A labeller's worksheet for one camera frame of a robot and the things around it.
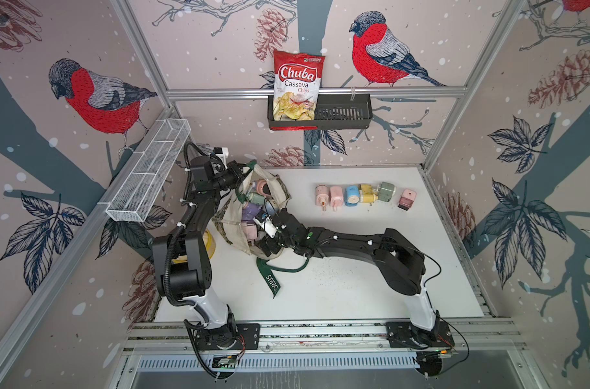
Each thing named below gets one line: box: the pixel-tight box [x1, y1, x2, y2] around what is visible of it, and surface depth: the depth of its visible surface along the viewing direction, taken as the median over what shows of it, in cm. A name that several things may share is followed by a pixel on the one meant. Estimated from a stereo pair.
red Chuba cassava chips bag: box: [269, 48, 325, 131], surface depth 86 cm
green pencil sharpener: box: [377, 181, 396, 202], surface depth 106 cm
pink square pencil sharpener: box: [397, 188, 417, 211], surface depth 104 cm
